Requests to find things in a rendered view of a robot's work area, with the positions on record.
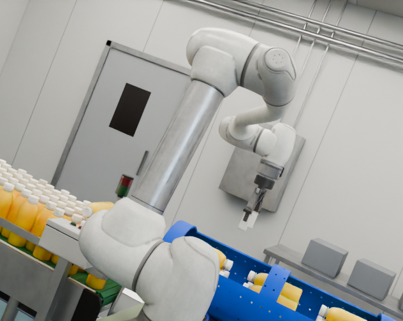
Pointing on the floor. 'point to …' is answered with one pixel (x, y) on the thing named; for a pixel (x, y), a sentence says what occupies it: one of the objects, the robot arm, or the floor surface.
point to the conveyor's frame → (34, 286)
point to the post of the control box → (53, 290)
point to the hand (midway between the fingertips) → (245, 226)
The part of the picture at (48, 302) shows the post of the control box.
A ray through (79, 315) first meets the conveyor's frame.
